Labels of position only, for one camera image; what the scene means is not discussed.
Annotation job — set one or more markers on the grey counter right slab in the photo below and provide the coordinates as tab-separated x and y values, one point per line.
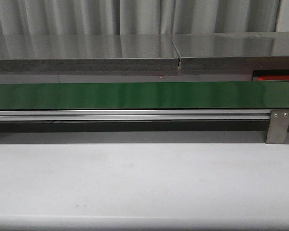
233	51

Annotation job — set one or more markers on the grey counter slab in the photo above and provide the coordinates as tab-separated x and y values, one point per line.
233	51
87	53

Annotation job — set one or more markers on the green conveyor belt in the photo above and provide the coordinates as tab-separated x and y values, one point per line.
147	95

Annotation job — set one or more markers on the steel conveyor support bracket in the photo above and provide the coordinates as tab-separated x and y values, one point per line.
278	126

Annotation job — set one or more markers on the aluminium conveyor side rail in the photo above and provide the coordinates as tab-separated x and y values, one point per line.
134	115

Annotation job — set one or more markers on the red plastic tray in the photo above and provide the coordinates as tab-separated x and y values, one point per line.
272	78

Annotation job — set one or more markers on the grey curtain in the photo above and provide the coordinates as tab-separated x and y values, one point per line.
107	17

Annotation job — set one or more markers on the grey counter left slab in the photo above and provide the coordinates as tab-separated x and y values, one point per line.
87	53

